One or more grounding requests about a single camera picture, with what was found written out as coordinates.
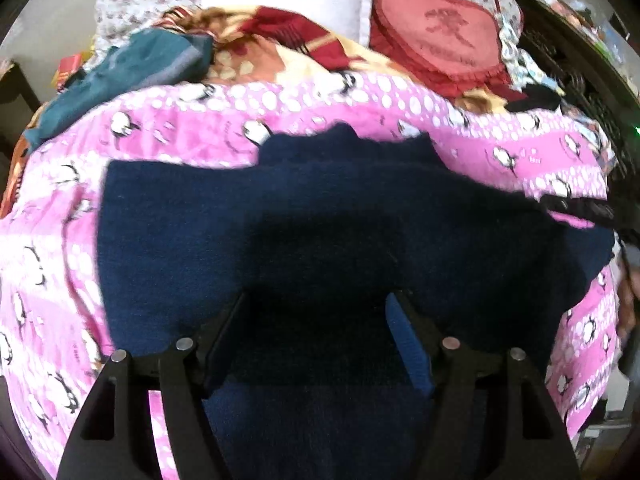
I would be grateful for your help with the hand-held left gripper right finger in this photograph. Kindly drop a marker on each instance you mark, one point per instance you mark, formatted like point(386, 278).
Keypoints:
point(410, 345)

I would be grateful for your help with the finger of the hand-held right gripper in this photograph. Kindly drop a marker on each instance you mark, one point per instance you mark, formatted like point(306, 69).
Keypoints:
point(580, 210)

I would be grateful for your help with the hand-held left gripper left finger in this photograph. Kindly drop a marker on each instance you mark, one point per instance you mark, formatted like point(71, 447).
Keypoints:
point(220, 347)

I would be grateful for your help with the navy blue sweater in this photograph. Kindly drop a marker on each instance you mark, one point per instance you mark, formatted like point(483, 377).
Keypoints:
point(300, 210)

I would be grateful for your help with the person's right hand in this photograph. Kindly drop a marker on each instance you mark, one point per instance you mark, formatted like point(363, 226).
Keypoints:
point(629, 310)

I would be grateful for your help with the dark wooden headboard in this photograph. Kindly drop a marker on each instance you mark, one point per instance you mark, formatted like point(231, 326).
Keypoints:
point(565, 45)

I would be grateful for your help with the floral ruffled cloth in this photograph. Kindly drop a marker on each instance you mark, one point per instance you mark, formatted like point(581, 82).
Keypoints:
point(512, 45)

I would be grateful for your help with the pink penguin blanket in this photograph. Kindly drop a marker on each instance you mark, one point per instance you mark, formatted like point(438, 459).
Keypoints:
point(175, 125)

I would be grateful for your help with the red heart pillow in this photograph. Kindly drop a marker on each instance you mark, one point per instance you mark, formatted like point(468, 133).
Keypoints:
point(440, 25)

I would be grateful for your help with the teal cloth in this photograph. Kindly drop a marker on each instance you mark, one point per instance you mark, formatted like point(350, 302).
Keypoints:
point(125, 70)

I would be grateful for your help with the small red box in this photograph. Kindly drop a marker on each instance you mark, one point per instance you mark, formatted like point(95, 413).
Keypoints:
point(70, 66)

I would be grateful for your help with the red gold patterned blanket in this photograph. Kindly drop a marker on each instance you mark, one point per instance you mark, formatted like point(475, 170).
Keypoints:
point(280, 30)

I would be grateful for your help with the dark wooden nightstand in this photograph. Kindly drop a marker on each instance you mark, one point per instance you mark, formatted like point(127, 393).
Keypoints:
point(15, 95)

